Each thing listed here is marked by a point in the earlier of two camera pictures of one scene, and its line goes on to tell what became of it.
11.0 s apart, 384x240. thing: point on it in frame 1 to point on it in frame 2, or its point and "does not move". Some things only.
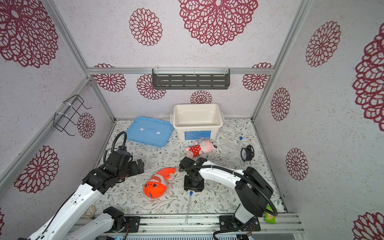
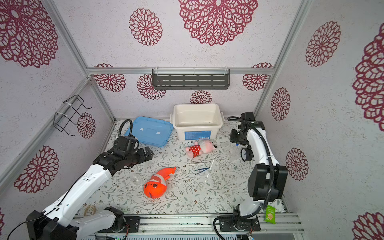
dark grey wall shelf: (191, 78) does not move
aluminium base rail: (210, 224) does not move
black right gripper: (197, 188) to (233, 138)
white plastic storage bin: (199, 121) does not move
